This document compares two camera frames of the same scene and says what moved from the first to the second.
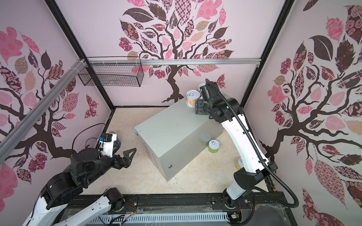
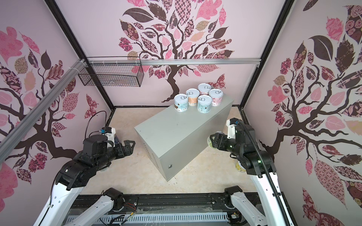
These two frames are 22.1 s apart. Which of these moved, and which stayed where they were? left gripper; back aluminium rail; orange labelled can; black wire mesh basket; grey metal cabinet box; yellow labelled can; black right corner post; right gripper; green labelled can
Moved: green labelled can; left gripper; right gripper
Stayed: black wire mesh basket; back aluminium rail; orange labelled can; yellow labelled can; black right corner post; grey metal cabinet box
